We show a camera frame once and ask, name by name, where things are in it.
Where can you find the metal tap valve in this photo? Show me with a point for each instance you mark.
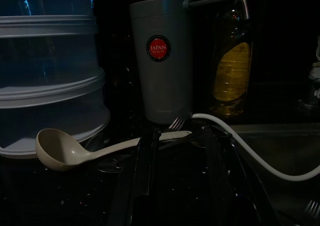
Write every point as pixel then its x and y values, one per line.
pixel 315 91

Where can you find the stainless steel sink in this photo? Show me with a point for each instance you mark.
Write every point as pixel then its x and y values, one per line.
pixel 287 141

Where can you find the yellow liquid plastic bottle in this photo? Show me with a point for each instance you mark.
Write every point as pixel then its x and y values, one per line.
pixel 232 73

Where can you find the beige plastic ladle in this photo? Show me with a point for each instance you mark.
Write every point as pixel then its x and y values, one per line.
pixel 62 148

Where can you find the clear bluish plastic jug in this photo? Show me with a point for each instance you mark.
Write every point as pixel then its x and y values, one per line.
pixel 50 1

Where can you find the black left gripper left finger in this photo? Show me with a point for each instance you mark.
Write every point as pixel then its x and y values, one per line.
pixel 140 176

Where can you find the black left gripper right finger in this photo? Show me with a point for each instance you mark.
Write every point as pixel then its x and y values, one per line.
pixel 230 186

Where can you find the metal fork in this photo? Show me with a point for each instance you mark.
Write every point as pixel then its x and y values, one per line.
pixel 312 208
pixel 177 123

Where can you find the grey water filter with spout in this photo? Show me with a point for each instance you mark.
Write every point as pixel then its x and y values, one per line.
pixel 162 86

